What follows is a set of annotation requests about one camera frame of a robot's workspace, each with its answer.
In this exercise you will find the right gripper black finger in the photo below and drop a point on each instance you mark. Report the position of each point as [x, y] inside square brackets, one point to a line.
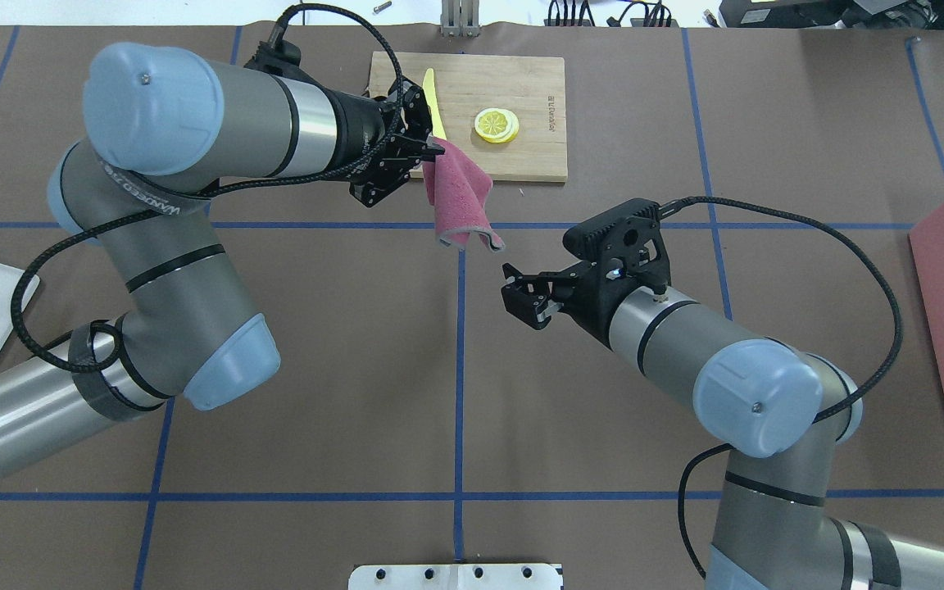
[540, 280]
[532, 304]

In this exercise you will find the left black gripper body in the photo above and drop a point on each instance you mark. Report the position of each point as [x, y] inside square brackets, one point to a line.
[360, 128]

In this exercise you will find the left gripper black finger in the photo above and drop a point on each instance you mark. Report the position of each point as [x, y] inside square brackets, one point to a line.
[403, 149]

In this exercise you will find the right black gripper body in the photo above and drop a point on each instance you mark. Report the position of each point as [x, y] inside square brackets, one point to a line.
[585, 312]

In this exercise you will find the pink wiping cloth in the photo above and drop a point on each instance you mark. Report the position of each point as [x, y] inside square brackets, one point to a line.
[457, 189]

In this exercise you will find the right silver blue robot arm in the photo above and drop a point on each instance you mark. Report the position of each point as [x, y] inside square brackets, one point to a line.
[759, 396]

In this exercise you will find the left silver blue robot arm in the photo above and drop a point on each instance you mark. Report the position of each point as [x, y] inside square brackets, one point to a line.
[163, 128]

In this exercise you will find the yellow plastic knife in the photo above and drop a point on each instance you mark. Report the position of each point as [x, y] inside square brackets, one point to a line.
[431, 97]

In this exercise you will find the bamboo cutting board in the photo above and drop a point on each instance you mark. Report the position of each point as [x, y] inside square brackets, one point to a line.
[531, 87]

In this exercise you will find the yellow lemon slices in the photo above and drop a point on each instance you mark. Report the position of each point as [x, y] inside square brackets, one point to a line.
[496, 125]

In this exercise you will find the black usb hub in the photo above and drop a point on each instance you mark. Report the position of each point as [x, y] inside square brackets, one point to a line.
[631, 14]

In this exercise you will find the black monitor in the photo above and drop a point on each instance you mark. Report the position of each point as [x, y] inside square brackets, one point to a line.
[866, 15]

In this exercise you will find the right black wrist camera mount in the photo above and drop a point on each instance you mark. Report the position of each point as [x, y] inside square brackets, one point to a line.
[624, 242]

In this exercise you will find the aluminium frame post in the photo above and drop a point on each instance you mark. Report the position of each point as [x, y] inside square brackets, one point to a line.
[460, 19]

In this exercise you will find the white camera post base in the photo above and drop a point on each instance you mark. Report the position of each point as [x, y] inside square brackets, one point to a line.
[458, 576]

